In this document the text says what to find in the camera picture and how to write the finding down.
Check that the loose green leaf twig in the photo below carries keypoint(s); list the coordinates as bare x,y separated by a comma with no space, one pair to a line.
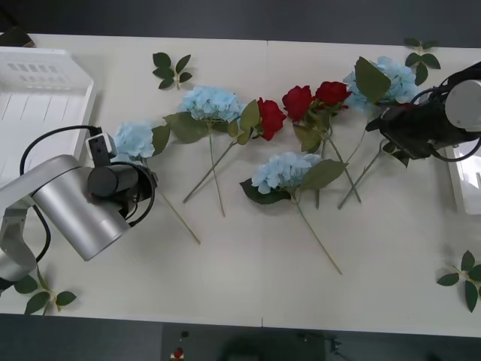
162,59
428,60
467,261
37,301

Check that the red rose green stem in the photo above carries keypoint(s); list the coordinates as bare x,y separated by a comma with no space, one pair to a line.
297,101
332,92
360,178
270,118

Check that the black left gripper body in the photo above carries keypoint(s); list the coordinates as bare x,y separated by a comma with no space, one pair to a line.
144,186

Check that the silver and black left arm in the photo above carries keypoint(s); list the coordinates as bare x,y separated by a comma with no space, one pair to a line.
67,203

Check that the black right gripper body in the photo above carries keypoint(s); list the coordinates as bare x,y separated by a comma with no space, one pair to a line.
407,129

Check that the dark brown flat object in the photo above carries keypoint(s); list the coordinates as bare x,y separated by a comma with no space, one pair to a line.
15,37

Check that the shallow white box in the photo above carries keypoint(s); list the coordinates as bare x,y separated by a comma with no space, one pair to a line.
45,94
464,188

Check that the silver and black right arm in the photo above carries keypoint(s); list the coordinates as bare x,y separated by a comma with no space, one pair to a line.
464,105

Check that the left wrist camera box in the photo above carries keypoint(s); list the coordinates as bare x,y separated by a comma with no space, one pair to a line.
99,146

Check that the pale blue flower green stem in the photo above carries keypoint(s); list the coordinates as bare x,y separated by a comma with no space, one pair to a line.
131,139
210,101
398,77
278,173

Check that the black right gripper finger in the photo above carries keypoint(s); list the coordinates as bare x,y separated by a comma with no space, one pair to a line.
379,121

